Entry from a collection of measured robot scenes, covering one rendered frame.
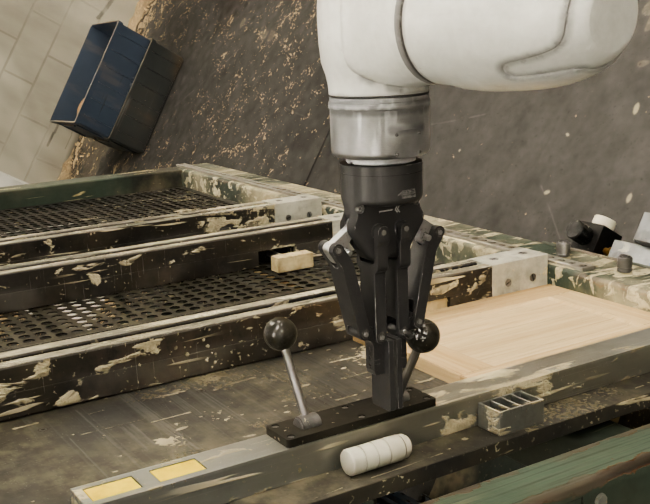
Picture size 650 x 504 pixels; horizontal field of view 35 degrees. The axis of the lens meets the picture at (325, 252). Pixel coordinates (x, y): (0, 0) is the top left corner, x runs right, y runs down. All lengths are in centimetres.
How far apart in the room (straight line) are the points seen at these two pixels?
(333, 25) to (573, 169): 232
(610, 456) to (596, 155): 213
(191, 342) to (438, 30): 75
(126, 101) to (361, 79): 478
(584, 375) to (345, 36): 65
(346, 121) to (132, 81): 479
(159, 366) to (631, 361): 63
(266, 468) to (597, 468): 33
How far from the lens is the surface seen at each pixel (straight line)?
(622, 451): 108
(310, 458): 112
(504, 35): 76
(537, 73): 77
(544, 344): 149
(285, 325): 113
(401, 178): 90
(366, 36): 85
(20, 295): 184
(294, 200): 232
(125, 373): 139
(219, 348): 144
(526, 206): 322
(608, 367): 138
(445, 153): 360
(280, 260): 195
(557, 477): 102
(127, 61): 565
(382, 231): 91
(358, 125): 88
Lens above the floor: 218
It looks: 34 degrees down
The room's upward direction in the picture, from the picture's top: 64 degrees counter-clockwise
